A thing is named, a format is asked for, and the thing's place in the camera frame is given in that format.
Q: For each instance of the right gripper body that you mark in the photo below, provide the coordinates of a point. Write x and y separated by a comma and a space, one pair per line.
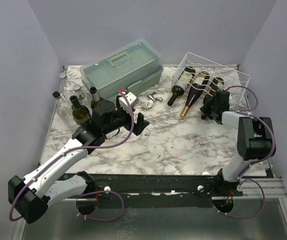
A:
210, 107

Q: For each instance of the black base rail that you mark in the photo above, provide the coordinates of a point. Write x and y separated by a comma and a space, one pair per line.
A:
154, 191

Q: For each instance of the white wire wine rack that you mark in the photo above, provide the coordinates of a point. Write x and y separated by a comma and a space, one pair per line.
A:
212, 76

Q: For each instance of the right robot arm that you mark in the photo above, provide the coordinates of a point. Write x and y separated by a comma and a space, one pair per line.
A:
255, 140

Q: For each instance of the clear bottle silver cap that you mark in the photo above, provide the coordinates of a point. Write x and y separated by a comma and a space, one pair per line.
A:
81, 96

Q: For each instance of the green bottle silver foil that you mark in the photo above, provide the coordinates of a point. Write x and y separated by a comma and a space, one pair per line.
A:
216, 84

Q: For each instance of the red wine bottle gold foil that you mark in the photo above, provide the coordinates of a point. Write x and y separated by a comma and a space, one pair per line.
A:
196, 90

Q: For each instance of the green plastic toolbox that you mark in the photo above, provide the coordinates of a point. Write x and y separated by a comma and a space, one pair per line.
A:
135, 67

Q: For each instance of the dark green bottle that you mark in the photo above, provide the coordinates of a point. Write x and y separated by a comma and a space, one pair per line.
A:
96, 98

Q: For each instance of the green bottle black neck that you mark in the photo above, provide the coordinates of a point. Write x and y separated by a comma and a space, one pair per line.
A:
80, 113

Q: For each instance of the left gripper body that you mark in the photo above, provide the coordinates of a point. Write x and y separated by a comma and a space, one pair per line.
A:
122, 118

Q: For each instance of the clear bottle white label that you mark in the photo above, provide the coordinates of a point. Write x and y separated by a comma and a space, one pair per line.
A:
64, 110

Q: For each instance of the chrome white bottle stopper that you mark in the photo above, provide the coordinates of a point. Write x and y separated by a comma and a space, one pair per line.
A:
151, 100

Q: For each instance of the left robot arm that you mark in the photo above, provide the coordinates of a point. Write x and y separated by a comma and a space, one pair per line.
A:
111, 125

